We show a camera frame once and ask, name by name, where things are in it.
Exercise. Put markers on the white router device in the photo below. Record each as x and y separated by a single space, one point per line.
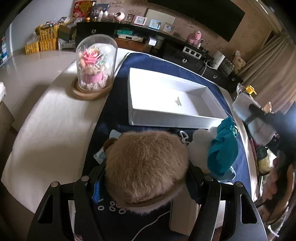
218 59

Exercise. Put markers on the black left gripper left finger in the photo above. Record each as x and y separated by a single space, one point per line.
66 208

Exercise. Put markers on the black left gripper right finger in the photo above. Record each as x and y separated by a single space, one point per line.
241 219

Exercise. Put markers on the navy blue cloth mat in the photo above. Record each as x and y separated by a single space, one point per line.
114 115

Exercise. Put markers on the white cardboard box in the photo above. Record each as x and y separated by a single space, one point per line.
162 100

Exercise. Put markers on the black wall television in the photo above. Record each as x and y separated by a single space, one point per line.
221 16

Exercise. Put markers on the brown picture frame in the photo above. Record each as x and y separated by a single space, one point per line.
169 29

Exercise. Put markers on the pink round vase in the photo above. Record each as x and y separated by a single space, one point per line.
119 16

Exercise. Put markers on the beige curtain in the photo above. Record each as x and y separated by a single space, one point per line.
271 72

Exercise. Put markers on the glass dome with pink rose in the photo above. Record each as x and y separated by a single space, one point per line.
95 60

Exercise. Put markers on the blue picture frame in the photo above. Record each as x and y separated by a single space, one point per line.
155 24

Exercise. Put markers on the yellow toy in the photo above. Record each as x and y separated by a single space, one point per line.
250 90

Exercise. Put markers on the red decorative box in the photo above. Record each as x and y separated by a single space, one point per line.
82 9

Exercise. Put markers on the white power strip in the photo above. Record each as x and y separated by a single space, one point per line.
192 52

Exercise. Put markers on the round wooden dome base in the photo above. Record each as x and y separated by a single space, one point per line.
81 94

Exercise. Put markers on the black tv cabinet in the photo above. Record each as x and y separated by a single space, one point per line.
167 47

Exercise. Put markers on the white and teal plush toy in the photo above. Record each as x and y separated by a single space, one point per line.
215 150

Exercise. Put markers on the pink picture frame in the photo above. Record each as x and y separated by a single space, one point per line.
140 20

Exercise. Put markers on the yellow plastic crates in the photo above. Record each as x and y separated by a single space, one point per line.
45 38

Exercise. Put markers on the brown plush toy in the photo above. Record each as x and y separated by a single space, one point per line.
145 170

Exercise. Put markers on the pink plush figure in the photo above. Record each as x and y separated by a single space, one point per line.
194 38

